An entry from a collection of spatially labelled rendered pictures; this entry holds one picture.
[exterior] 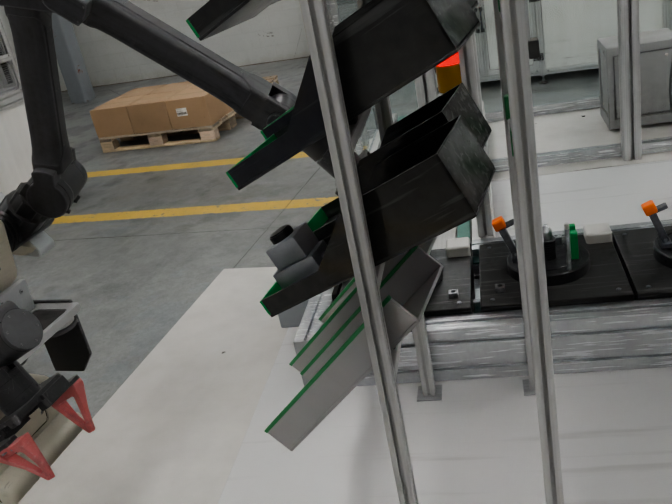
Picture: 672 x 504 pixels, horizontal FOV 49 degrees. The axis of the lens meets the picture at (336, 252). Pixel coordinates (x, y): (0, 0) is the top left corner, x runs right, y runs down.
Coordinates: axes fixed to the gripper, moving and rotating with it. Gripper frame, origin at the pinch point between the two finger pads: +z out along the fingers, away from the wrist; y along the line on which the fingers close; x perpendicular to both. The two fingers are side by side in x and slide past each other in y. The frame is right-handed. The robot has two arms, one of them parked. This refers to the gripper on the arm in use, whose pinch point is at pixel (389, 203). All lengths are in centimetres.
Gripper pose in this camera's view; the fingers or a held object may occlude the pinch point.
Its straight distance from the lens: 130.8
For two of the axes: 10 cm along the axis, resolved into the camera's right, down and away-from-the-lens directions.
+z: 7.5, 6.2, 2.0
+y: 1.4, -4.5, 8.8
